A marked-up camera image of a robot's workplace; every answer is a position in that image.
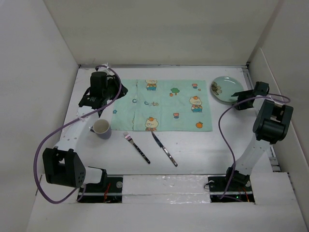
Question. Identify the pale green glass plate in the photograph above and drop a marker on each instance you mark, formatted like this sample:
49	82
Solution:
224	87

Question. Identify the silver knife dark handle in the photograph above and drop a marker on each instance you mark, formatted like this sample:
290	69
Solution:
164	149

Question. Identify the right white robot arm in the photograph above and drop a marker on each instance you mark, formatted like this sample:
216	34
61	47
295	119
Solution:
271	125

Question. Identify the green cartoon print cloth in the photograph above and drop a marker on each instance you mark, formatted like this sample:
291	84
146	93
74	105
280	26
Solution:
163	105

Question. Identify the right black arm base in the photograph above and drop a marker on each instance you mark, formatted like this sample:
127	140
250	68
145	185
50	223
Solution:
230	188

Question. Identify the purple mug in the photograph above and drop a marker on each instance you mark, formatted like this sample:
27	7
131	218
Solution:
102	129

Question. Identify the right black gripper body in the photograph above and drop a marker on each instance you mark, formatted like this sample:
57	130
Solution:
244	94

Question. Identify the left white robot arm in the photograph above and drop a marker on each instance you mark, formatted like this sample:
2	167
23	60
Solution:
62	164

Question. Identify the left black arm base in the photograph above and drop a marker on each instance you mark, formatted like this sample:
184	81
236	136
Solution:
108	190

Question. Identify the silver fork dark handle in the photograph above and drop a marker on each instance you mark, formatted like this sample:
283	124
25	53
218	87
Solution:
130	140

